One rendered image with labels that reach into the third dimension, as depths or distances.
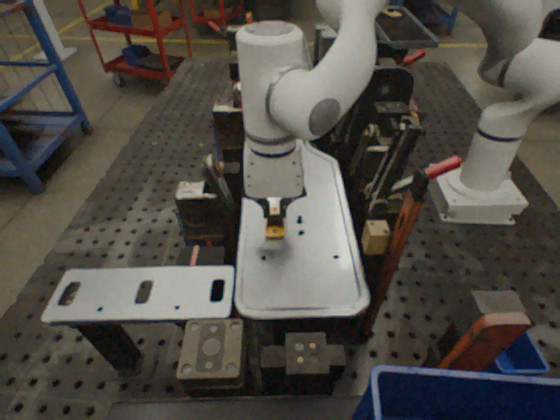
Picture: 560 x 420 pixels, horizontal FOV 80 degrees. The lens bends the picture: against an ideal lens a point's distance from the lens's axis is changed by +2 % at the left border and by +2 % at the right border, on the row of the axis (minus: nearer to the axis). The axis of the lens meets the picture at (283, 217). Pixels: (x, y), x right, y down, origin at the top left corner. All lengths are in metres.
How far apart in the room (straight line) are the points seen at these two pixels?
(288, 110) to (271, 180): 0.17
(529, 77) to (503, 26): 0.21
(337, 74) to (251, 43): 0.11
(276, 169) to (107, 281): 0.34
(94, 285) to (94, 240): 0.54
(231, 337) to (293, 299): 0.14
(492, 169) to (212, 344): 0.95
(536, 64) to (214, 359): 0.93
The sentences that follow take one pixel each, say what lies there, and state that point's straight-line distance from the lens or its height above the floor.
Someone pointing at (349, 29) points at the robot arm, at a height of 1.35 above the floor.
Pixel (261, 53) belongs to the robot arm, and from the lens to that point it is 0.44.
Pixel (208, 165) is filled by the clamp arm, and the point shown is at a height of 1.11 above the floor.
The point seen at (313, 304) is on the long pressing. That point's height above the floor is 1.00.
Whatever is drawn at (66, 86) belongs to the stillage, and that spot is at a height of 0.41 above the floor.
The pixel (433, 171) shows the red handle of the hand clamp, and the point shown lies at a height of 1.13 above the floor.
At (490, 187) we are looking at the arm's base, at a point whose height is 0.81.
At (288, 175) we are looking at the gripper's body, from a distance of 0.55.
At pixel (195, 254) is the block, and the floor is 0.98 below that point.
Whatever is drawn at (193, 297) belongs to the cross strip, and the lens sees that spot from 0.57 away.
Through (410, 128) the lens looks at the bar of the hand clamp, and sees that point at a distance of 0.55.
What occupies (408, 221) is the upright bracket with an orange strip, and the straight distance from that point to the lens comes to 0.53.
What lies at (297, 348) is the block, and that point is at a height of 1.08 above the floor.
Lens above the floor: 1.47
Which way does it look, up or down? 45 degrees down
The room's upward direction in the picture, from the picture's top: straight up
